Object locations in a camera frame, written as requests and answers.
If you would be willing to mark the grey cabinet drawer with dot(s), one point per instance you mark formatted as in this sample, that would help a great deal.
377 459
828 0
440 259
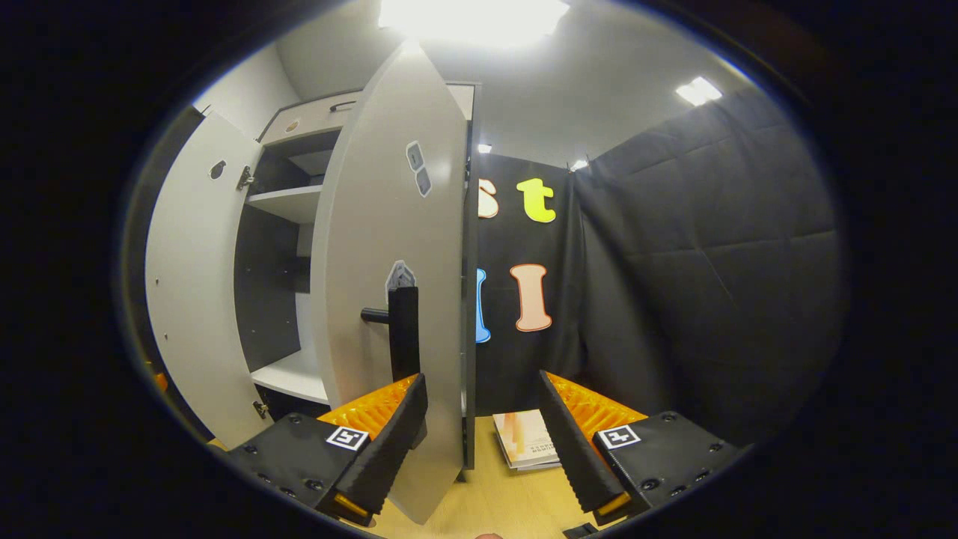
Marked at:
307 120

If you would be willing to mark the black backdrop cloth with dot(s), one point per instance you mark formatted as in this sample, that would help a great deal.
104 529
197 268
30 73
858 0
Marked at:
711 262

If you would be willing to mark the grey cabinet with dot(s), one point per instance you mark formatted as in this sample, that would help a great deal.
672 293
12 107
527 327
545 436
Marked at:
269 299

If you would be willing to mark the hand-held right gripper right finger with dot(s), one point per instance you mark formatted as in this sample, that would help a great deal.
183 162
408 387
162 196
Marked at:
575 449

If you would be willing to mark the white book with blue spine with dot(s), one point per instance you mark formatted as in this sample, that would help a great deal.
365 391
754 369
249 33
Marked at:
542 468

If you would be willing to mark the small black table clamp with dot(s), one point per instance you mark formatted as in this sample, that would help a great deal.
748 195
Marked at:
580 531

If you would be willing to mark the beige cover book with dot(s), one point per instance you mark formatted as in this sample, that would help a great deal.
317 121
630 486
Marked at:
524 438

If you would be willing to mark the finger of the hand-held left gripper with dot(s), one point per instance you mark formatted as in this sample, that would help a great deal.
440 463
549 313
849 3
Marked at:
160 382

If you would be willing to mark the small ceiling light panel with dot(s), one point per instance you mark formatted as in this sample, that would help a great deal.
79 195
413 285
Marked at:
698 90

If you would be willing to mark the large ceiling light panel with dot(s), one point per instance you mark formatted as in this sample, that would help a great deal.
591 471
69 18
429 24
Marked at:
471 19

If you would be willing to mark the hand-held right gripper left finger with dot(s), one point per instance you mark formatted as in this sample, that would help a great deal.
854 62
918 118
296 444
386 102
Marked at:
383 453

